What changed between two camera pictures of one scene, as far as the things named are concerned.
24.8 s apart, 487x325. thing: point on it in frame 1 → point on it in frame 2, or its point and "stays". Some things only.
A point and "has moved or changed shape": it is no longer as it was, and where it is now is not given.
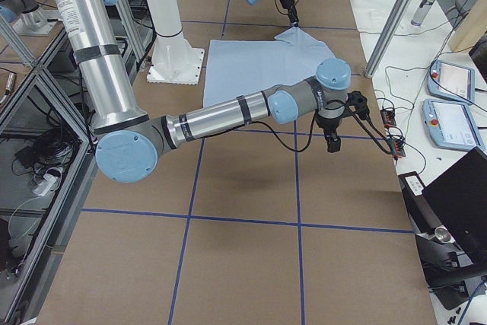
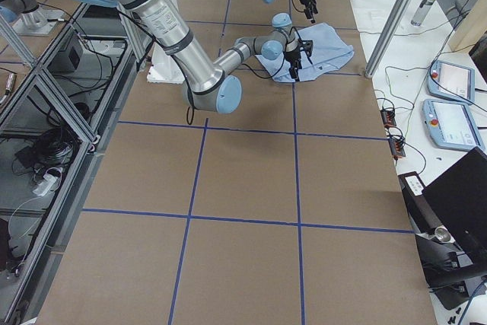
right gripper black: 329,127 → 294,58
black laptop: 450,219 stays
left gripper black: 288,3 → 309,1
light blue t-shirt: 237,68 has moved or changed shape
